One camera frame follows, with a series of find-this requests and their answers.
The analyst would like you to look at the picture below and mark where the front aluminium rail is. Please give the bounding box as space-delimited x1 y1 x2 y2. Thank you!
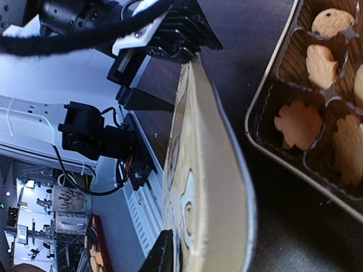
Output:
117 106 163 256

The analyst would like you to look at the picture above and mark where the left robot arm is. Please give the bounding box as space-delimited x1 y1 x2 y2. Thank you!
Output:
1 16 119 158

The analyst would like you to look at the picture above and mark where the silver tin lid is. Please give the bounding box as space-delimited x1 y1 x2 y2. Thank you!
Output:
162 56 257 271

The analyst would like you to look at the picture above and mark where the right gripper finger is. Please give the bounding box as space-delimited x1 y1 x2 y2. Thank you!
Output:
139 229 174 272

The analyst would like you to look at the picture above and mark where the gold cookie tin box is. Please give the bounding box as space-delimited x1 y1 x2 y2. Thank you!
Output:
245 1 362 220

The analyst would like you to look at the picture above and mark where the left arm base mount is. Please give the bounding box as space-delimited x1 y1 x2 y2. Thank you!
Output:
119 113 155 191

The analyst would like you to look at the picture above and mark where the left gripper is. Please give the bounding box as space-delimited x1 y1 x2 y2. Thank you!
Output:
107 49 174 113

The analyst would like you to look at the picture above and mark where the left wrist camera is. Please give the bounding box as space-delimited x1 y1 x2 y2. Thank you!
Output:
112 1 223 64

